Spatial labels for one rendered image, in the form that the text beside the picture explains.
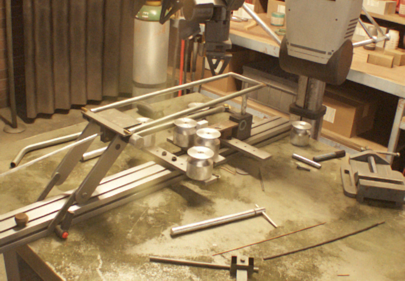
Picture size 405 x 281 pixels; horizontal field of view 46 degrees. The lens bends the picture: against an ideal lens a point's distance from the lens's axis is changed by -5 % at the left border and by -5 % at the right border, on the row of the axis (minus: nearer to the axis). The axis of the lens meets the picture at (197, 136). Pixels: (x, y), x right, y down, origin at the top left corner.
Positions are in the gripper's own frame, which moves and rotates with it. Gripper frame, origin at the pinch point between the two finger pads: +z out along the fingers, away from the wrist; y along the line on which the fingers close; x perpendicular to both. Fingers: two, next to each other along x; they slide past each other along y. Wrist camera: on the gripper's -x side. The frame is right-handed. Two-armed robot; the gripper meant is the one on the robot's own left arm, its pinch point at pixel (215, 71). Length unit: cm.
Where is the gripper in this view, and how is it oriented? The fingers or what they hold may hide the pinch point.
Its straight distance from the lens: 136.9
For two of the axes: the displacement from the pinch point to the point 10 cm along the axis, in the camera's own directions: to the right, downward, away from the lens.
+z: -0.7, 9.1, 4.1
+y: 0.3, 4.1, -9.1
